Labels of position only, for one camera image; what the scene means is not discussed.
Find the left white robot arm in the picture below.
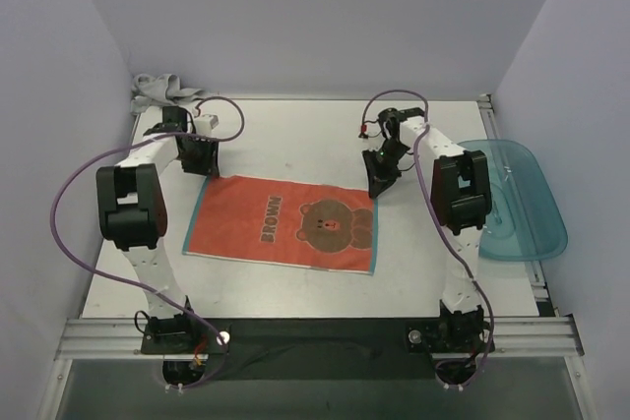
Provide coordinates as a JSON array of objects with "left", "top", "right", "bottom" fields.
[{"left": 95, "top": 106, "right": 219, "bottom": 353}]

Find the grey crumpled towel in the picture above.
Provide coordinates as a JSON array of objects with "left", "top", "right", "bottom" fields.
[{"left": 130, "top": 74, "right": 211, "bottom": 116}]

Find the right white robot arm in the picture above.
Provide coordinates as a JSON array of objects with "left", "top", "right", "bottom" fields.
[{"left": 362, "top": 107, "right": 492, "bottom": 356}]

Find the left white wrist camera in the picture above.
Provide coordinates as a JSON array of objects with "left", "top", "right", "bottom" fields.
[{"left": 193, "top": 114, "right": 219, "bottom": 138}]

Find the aluminium front frame rail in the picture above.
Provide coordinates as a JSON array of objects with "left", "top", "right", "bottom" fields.
[{"left": 55, "top": 317, "right": 584, "bottom": 361}]

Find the orange brown bear towel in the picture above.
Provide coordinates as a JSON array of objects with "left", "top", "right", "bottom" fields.
[{"left": 182, "top": 176, "right": 378, "bottom": 274}]

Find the teal plastic tray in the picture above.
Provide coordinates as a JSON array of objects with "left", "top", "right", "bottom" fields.
[{"left": 457, "top": 138, "right": 569, "bottom": 262}]

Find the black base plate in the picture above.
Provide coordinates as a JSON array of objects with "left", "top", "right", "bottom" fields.
[{"left": 162, "top": 319, "right": 493, "bottom": 386}]

